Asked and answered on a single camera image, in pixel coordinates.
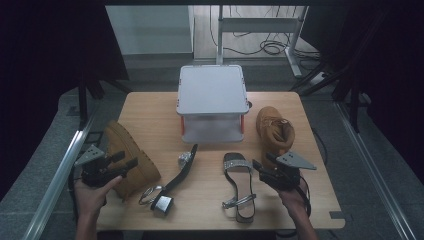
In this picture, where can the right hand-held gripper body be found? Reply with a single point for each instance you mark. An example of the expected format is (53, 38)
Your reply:
(283, 176)

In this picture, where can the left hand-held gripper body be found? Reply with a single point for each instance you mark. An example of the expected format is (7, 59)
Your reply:
(95, 171)

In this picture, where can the tan suede boot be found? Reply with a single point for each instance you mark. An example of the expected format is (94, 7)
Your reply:
(136, 160)
(275, 131)

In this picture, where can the person's right hand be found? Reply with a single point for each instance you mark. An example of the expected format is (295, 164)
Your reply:
(296, 200)

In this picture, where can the person's left hand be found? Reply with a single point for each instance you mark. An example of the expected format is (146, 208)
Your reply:
(90, 198)

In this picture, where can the black stand legs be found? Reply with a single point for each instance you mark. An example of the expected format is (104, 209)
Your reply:
(353, 100)
(83, 100)

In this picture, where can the white power strip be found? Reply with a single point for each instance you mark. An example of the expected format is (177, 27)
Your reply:
(316, 78)

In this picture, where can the dark curtain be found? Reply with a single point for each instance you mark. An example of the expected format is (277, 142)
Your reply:
(50, 66)
(383, 66)

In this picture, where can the white panel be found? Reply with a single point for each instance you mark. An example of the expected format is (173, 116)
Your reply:
(150, 30)

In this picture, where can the aluminium rail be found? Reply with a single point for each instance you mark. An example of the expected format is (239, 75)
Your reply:
(373, 173)
(56, 186)

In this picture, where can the white metal desk frame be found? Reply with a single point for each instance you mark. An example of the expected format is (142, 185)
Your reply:
(260, 25)

